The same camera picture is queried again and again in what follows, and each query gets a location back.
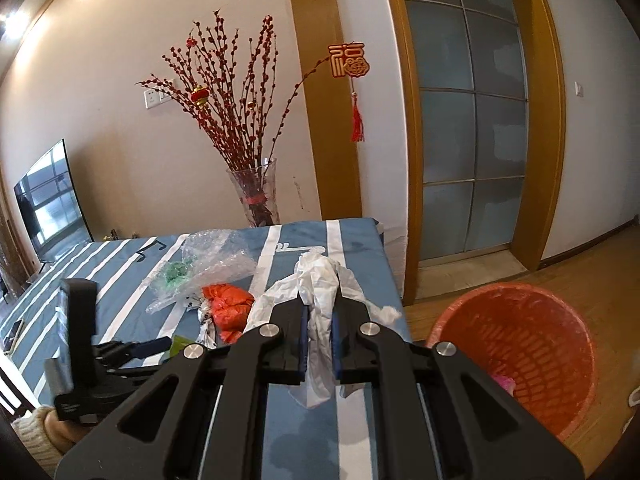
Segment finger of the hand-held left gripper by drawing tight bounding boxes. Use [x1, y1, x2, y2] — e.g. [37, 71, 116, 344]
[96, 337, 174, 367]
[102, 364, 163, 383]

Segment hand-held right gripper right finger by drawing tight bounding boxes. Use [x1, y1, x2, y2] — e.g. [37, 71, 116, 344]
[331, 300, 586, 480]

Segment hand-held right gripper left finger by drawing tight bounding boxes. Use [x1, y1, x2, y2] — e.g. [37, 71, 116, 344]
[54, 302, 308, 480]

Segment waste basket with orange liner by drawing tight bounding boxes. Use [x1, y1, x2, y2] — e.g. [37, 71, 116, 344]
[426, 282, 598, 442]

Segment person's left forearm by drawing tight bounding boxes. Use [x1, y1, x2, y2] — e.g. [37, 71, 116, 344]
[12, 404, 77, 477]

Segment black phone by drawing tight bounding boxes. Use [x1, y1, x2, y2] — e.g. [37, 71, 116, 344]
[2, 319, 24, 352]

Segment orange plastic bag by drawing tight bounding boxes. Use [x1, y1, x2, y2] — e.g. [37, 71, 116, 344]
[201, 284, 256, 344]

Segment green foam net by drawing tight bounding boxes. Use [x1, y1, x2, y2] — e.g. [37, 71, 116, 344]
[164, 259, 194, 284]

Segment blue striped tablecloth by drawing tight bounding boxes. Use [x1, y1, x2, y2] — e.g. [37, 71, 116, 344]
[0, 217, 431, 480]

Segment clear bubble wrap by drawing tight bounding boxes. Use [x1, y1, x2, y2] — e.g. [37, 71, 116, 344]
[146, 230, 257, 314]

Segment flat screen television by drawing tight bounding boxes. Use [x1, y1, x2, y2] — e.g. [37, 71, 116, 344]
[14, 139, 95, 262]

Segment glass vase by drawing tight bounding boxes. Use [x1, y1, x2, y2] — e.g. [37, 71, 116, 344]
[226, 157, 277, 228]

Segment frosted glass door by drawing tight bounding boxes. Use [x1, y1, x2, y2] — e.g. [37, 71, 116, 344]
[395, 0, 530, 262]

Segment red blossom branches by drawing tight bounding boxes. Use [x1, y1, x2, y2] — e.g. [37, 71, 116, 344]
[135, 8, 331, 181]

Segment red hanging ornament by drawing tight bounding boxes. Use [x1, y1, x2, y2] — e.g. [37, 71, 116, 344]
[327, 42, 372, 142]

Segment wooden wall trim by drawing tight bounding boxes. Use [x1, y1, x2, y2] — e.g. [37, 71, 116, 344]
[285, 0, 364, 222]

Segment wooden door frame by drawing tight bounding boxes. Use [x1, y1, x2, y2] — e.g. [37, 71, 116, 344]
[377, 0, 568, 307]

